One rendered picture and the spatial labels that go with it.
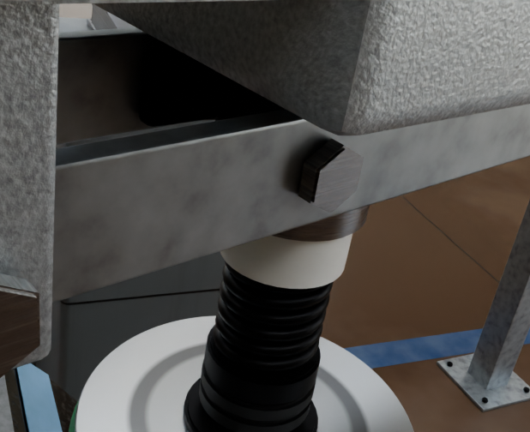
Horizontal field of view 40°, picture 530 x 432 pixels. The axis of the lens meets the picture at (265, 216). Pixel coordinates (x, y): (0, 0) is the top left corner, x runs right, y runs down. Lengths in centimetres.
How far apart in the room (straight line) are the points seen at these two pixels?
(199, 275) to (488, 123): 111
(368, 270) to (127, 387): 205
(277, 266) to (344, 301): 194
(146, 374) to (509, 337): 161
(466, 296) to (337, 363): 200
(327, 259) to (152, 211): 15
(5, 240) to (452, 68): 14
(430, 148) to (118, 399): 25
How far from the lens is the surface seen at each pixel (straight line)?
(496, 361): 207
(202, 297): 148
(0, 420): 55
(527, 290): 197
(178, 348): 52
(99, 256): 25
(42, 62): 18
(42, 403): 60
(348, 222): 36
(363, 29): 21
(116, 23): 132
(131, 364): 50
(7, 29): 18
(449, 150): 36
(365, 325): 223
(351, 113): 22
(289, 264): 37
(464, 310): 244
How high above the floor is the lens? 125
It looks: 28 degrees down
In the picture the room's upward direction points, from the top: 10 degrees clockwise
